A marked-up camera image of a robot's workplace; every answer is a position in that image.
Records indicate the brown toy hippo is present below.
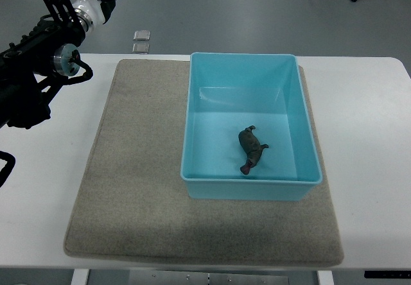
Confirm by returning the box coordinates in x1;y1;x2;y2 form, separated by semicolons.
238;125;269;175

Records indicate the metal bracket under table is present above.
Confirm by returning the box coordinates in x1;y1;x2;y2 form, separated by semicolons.
128;270;290;285

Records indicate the black table control panel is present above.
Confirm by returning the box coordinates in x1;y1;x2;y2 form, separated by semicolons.
363;270;411;279

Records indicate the floor outlet plate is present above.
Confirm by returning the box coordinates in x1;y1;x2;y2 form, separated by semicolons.
132;42;150;55
133;30;151;42

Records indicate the lower floor outlet plate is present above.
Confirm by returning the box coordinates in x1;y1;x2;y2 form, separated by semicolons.
132;42;150;55

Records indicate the upper floor outlet plate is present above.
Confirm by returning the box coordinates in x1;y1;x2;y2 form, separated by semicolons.
133;30;151;42

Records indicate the beige felt mat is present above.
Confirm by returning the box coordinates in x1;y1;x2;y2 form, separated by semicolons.
64;60;344;267

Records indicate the blue plastic box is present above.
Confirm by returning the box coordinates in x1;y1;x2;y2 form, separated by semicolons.
180;53;323;201

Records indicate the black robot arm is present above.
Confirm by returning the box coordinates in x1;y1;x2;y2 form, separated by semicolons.
1;0;93;129

